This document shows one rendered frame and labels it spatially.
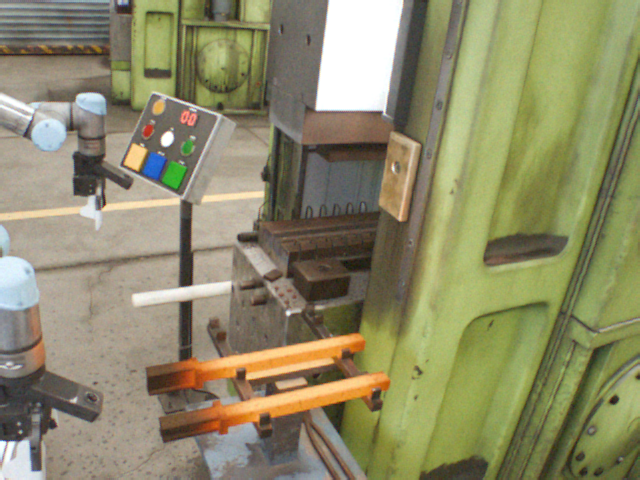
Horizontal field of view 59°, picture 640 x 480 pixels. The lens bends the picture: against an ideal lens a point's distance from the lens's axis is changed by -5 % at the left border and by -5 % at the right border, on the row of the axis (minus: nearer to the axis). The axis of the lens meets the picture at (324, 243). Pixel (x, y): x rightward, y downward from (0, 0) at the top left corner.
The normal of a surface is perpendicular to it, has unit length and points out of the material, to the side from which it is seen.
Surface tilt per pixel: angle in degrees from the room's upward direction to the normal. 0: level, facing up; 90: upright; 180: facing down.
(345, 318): 90
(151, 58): 90
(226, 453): 0
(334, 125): 90
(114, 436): 0
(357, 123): 90
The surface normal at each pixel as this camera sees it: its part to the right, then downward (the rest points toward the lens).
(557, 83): 0.45, 0.43
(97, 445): 0.12, -0.89
